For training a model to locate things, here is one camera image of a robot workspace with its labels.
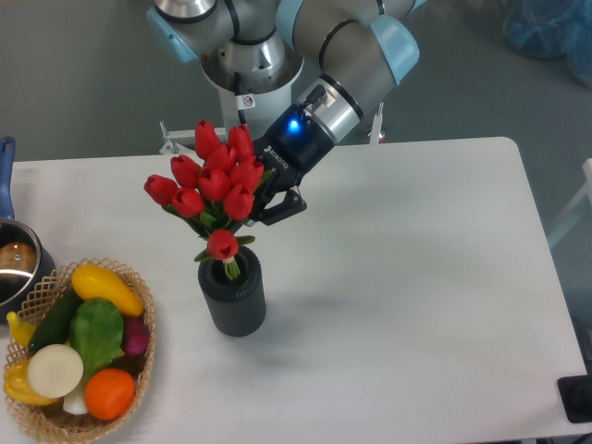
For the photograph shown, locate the white round onion slice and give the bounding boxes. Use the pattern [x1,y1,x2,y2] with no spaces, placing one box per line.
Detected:
[27,344,83,399]

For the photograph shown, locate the white frame at right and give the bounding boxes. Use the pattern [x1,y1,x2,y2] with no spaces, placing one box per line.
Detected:
[547,158,591,249]

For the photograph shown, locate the black device at table edge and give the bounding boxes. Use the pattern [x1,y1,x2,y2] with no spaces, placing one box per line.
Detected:
[557,375,591,424]

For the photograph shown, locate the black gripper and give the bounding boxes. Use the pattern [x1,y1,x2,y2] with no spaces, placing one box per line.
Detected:
[245,105,334,227]

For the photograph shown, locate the yellow squash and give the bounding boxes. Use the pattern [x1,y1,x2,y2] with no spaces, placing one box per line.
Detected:
[70,264,144,317]

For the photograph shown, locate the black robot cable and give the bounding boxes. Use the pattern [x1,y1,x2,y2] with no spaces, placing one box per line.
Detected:
[232,71,251,127]

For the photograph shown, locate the yellow banana tip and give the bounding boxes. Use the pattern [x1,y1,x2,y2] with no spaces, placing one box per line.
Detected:
[6,312,36,349]

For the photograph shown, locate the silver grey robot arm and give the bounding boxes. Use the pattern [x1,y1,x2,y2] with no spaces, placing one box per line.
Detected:
[146,1,420,225]

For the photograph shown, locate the woven wicker basket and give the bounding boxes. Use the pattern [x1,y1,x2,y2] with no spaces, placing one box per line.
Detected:
[4,258,156,443]

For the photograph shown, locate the yellow bell pepper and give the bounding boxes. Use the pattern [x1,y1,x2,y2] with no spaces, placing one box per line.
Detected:
[4,360,59,406]

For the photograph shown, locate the red tulip bouquet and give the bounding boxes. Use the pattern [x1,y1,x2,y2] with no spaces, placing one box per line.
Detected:
[143,120,269,282]

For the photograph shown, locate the green lettuce leaf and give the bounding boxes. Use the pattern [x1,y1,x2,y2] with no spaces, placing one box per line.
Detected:
[69,298,124,384]

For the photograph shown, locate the green cucumber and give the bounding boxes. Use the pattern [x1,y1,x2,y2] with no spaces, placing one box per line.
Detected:
[28,288,83,355]

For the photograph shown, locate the orange fruit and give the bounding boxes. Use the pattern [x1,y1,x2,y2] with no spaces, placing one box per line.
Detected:
[84,368,135,421]

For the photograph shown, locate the blue plastic bag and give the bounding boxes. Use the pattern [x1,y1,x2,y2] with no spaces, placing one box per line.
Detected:
[503,1,591,87]

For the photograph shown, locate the purple red onion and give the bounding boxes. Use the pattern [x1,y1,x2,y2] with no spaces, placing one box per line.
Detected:
[121,317,150,356]

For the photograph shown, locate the blue handled saucepan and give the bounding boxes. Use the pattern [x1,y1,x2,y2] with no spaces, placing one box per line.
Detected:
[1,136,55,325]

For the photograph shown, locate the dark grey ribbed vase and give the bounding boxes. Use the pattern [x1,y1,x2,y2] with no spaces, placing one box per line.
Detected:
[198,246,266,337]

